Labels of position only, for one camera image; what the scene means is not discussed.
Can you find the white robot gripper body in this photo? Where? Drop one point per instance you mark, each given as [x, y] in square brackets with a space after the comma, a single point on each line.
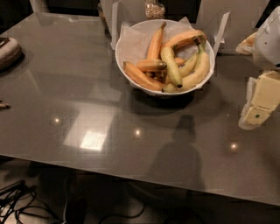
[268, 44]

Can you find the glass jar with grains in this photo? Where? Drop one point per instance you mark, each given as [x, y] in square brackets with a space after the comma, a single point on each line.
[154, 9]

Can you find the round padded object left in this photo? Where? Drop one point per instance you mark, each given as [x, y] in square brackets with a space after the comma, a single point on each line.
[10, 51]

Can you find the small object table edge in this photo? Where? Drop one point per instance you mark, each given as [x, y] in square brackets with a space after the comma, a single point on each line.
[4, 105]

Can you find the white bowl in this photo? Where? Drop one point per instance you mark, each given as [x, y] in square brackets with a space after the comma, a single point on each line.
[181, 55]

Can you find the short orange banana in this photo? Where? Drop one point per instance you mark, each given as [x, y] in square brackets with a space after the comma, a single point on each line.
[151, 65]

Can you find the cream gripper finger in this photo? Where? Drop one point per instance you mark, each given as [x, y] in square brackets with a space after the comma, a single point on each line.
[246, 46]
[262, 98]

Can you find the upright orange banana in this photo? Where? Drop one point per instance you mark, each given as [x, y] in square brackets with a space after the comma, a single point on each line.
[156, 42]

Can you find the small yellow banana middle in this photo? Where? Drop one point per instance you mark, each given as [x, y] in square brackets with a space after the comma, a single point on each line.
[185, 70]

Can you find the white box back right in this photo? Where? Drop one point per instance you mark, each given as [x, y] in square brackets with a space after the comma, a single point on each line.
[229, 22]

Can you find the large yellow banana right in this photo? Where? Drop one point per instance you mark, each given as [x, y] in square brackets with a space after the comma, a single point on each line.
[197, 75]

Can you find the white paper stand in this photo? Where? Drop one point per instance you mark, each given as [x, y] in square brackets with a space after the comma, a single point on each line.
[125, 12]

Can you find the yellow-green banana centre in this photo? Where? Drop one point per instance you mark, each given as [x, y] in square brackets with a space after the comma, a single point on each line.
[167, 56]

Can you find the white paper liner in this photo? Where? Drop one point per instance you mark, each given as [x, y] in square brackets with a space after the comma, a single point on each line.
[133, 44]

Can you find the long orange banana left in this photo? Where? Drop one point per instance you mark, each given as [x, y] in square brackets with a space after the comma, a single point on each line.
[140, 78]

